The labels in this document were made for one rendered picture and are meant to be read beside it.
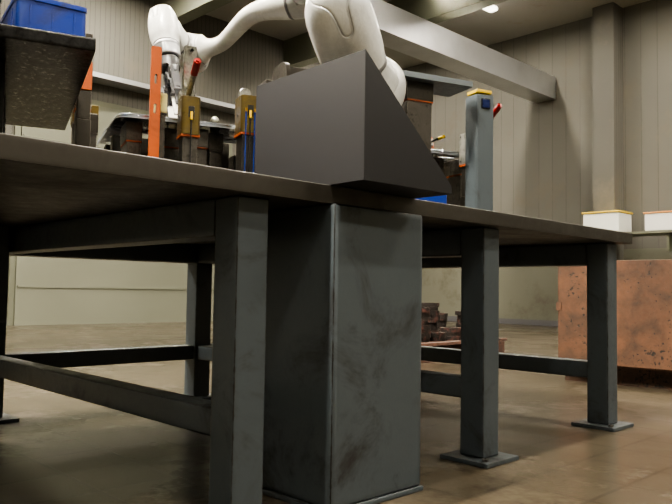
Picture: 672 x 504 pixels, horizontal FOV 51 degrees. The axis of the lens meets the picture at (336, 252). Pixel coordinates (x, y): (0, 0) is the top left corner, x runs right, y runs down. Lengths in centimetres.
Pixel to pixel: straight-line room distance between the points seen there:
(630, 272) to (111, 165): 311
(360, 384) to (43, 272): 786
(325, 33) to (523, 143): 981
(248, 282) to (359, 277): 27
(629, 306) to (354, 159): 265
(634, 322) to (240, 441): 280
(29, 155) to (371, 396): 88
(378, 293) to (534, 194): 961
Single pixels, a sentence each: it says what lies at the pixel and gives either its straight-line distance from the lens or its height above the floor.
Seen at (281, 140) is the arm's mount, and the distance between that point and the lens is 168.
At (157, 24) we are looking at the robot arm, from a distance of 256.
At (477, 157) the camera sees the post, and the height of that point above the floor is 92.
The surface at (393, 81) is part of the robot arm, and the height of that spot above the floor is 99.
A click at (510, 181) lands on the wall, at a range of 1141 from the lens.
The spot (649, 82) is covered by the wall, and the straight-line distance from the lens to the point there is 1069.
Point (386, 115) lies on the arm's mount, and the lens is 153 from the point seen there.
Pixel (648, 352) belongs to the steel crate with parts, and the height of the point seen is 19.
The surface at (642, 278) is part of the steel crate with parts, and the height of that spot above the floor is 56.
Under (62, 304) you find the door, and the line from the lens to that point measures 935.
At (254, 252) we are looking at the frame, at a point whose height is 55.
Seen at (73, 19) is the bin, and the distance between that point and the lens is 192.
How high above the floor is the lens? 47
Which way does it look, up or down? 3 degrees up
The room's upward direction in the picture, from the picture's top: 1 degrees clockwise
